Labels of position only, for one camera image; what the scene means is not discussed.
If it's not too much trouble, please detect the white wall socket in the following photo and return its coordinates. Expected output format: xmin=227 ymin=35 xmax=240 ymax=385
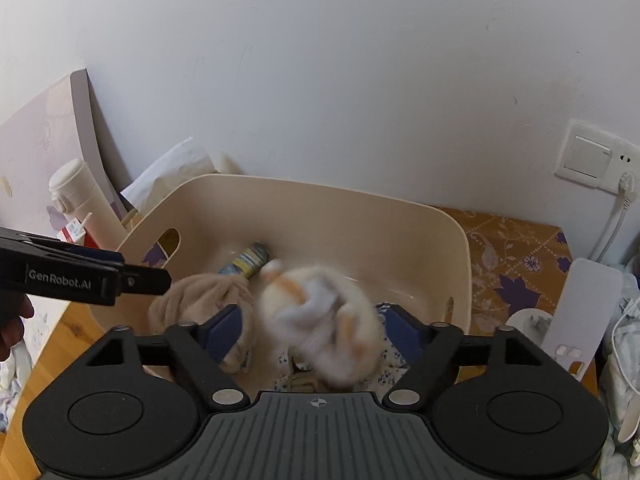
xmin=554 ymin=119 xmax=639 ymax=195

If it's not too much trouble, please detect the patterned brown cardboard box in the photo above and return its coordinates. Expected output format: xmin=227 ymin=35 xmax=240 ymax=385
xmin=445 ymin=208 xmax=573 ymax=335

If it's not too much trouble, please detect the white orange fluffy sock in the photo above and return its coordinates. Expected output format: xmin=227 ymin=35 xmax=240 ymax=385
xmin=257 ymin=260 xmax=384 ymax=389

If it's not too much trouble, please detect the beige plastic storage bin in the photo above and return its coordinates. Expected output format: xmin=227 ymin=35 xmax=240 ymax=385
xmin=119 ymin=174 xmax=472 ymax=330

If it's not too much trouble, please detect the white thermos bottle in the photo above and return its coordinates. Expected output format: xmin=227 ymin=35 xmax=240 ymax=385
xmin=49 ymin=159 xmax=127 ymax=250

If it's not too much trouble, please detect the white bedding pile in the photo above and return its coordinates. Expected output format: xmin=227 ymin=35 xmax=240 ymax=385
xmin=0 ymin=307 xmax=63 ymax=434

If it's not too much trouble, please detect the person left hand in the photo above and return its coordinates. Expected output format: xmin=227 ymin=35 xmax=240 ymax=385
xmin=0 ymin=294 xmax=35 ymax=362

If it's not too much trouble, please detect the long cartoon sticker box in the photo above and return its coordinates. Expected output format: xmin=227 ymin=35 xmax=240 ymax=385
xmin=218 ymin=242 xmax=270 ymax=280

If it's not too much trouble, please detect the red milk carton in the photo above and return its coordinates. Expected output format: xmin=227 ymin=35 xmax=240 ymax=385
xmin=58 ymin=212 xmax=98 ymax=248

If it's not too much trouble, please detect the white phone stand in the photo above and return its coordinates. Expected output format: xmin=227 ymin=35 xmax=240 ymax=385
xmin=506 ymin=258 xmax=623 ymax=380

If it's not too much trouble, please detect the white power cable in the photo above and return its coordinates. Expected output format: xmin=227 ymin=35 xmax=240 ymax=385
xmin=587 ymin=171 xmax=637 ymax=264

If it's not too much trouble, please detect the purple white board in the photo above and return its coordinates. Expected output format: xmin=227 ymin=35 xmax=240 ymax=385
xmin=0 ymin=70 xmax=126 ymax=235

